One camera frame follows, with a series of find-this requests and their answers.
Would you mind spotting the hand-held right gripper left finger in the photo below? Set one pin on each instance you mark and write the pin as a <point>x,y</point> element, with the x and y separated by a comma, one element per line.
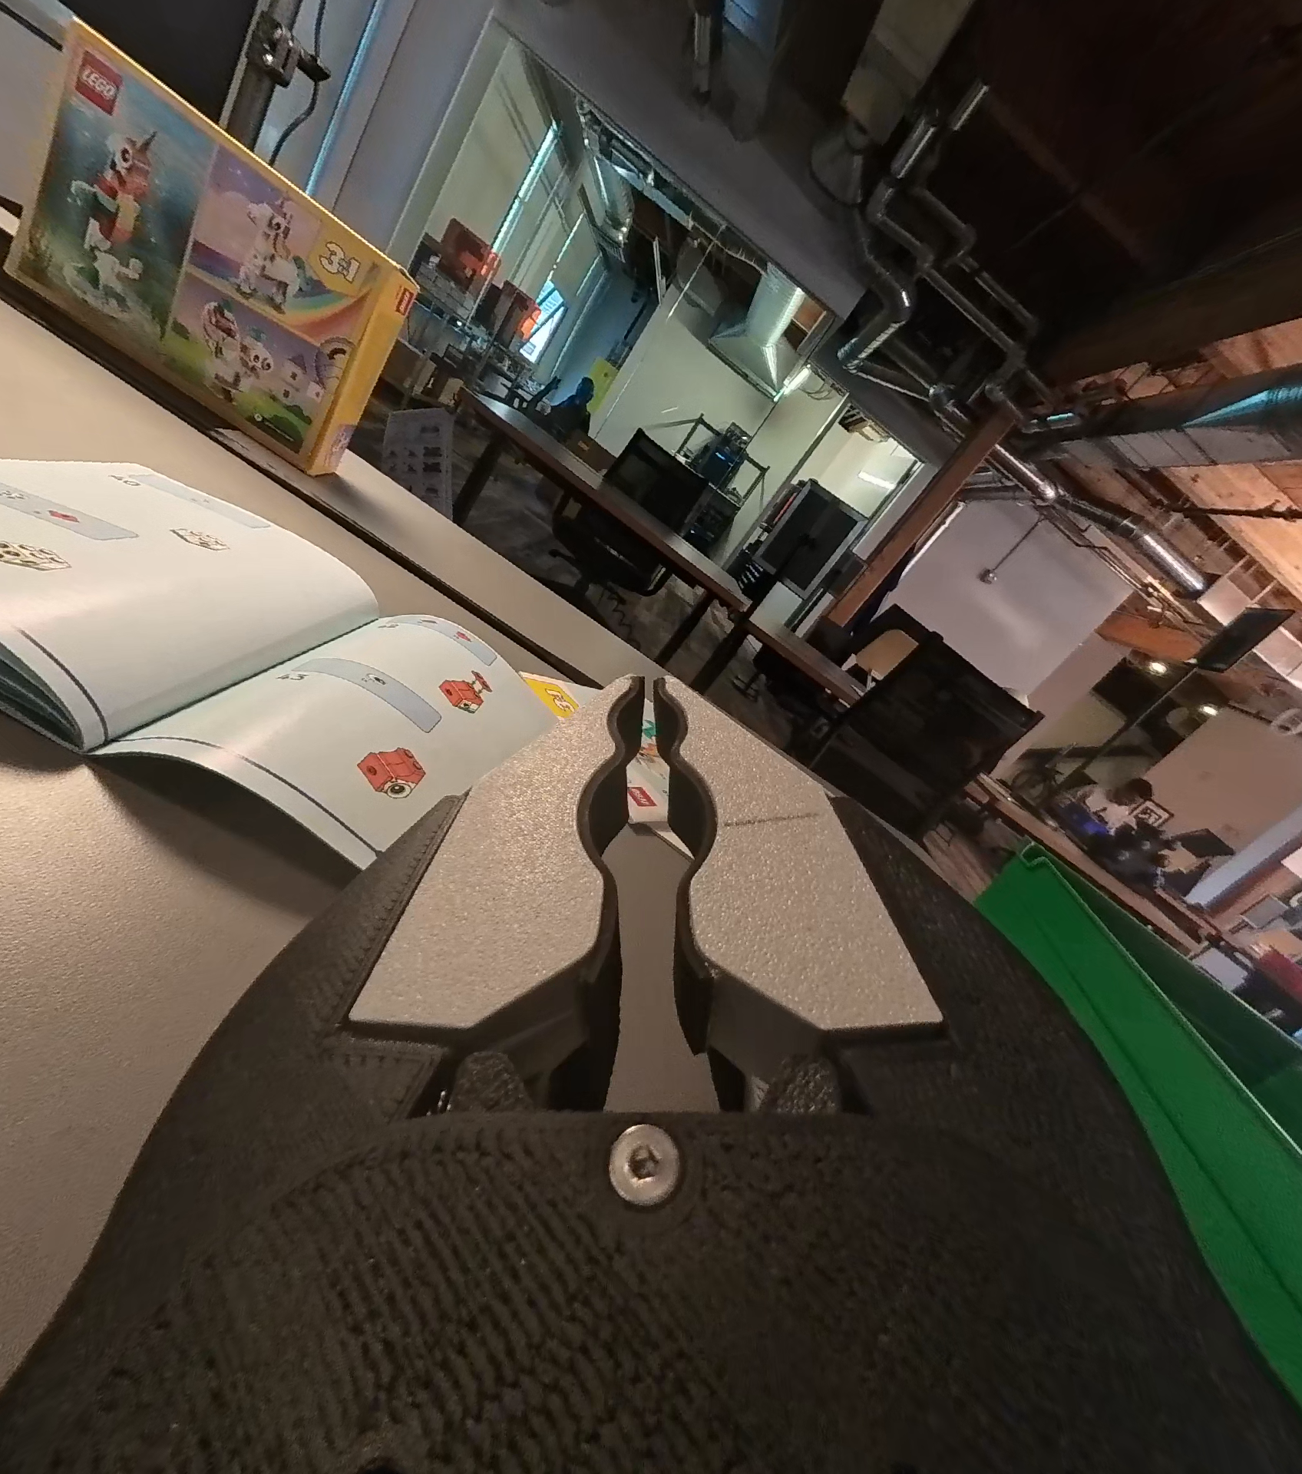
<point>479,907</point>

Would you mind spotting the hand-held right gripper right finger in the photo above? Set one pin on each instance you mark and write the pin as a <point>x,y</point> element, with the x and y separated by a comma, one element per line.
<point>812,919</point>

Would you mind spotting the green plastic bin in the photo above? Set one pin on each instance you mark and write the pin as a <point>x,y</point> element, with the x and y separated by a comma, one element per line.
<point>1214,1094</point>

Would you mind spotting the yellow lego set box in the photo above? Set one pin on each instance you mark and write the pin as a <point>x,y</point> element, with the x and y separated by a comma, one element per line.
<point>201,253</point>

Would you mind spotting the closed colourful instruction booklet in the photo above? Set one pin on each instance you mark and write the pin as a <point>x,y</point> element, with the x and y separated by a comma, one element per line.
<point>554,694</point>

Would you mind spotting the black mesh office chair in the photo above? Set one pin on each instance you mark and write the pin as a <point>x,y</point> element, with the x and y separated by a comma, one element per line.
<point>928,726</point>

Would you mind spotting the dark screen on stand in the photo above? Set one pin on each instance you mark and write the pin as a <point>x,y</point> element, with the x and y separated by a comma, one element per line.
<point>816,531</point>

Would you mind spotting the long brown table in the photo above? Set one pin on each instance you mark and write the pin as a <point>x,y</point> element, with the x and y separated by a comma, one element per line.
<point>605,495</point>

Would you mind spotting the printed sign sheet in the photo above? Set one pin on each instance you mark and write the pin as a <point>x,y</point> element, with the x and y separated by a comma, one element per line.
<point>420,455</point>

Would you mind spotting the metal shelf rack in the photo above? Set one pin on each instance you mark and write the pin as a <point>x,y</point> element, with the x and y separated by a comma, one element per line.
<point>723,459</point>

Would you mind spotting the black screen on pole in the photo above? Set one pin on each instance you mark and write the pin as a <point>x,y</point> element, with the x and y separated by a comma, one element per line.
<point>1242,639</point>

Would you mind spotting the silver vent hood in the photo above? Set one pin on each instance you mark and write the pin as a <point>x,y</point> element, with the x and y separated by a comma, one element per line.
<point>760,333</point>

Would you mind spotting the metal light stand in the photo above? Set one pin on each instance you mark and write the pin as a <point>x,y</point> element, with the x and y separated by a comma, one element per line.
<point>270,70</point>

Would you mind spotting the silver spiral ceiling duct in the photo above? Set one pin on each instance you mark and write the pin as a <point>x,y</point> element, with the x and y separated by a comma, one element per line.
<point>1137,539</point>
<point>1269,401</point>

